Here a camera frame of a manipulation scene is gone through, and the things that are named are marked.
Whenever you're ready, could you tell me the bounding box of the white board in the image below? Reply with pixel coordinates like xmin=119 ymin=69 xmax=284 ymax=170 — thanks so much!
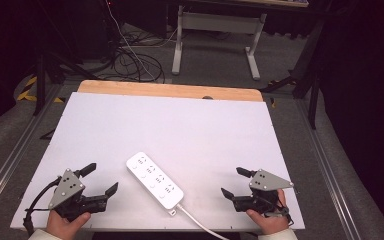
xmin=9 ymin=91 xmax=306 ymax=232

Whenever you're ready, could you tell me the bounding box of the thin white floor cable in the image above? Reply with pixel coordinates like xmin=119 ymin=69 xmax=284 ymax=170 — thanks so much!
xmin=105 ymin=0 xmax=181 ymax=80

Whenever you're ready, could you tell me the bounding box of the wooden table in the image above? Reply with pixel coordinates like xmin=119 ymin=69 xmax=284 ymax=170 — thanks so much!
xmin=77 ymin=79 xmax=264 ymax=103

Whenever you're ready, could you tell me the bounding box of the yellow and black floor tape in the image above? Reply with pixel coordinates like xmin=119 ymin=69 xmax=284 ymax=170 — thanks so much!
xmin=16 ymin=75 xmax=64 ymax=104

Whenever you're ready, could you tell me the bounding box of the white power strip cable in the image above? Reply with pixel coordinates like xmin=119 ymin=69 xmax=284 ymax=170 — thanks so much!
xmin=175 ymin=203 xmax=230 ymax=240

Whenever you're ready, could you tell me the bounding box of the black metal stand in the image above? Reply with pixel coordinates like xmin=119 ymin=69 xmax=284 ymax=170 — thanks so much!
xmin=33 ymin=0 xmax=98 ymax=116
xmin=259 ymin=16 xmax=326 ymax=129

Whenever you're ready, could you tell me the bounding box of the white metal table frame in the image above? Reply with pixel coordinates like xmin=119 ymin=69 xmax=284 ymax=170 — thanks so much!
xmin=171 ymin=0 xmax=311 ymax=81

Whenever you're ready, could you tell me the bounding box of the person's right hand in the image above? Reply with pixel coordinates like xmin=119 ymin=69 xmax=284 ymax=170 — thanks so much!
xmin=245 ymin=188 xmax=290 ymax=235

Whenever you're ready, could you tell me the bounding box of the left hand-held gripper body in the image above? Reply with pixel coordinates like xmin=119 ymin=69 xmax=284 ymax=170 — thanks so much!
xmin=48 ymin=168 xmax=109 ymax=222

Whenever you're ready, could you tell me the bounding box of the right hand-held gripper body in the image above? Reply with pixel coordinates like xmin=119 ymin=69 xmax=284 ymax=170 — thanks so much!
xmin=231 ymin=168 xmax=295 ymax=215

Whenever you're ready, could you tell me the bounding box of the person's left hand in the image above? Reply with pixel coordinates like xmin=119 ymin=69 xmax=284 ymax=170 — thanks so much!
xmin=45 ymin=209 xmax=92 ymax=240

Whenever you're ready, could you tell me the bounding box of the black floor cable bundle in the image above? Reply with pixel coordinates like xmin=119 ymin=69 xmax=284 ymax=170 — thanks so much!
xmin=103 ymin=23 xmax=166 ymax=84

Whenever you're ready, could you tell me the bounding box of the white power strip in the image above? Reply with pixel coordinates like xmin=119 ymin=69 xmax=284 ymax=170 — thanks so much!
xmin=125 ymin=151 xmax=185 ymax=217

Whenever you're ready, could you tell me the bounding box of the metal floor rail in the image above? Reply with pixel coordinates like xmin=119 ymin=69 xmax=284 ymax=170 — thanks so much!
xmin=0 ymin=83 xmax=64 ymax=214
xmin=294 ymin=99 xmax=359 ymax=240

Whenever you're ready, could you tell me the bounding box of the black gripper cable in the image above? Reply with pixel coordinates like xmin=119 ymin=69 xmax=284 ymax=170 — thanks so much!
xmin=22 ymin=176 xmax=63 ymax=236
xmin=263 ymin=191 xmax=295 ymax=228

